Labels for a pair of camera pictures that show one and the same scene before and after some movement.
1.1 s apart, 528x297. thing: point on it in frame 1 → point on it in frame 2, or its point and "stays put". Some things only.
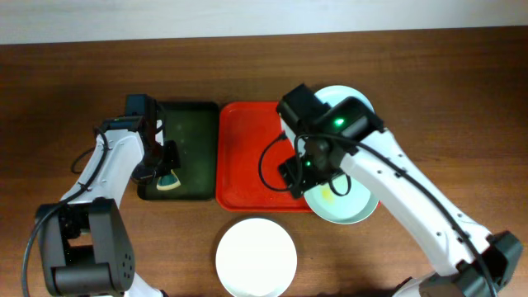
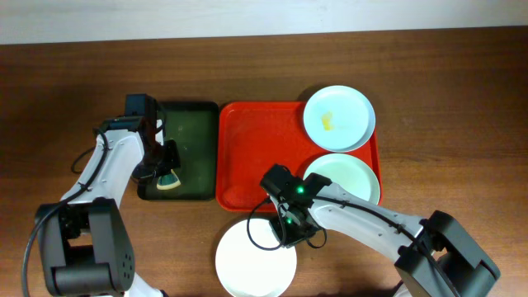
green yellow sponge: x=168 y=181 stays put
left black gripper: x=166 y=158 stays put
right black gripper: x=292 y=174 → x=286 y=240
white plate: x=256 y=257 stays put
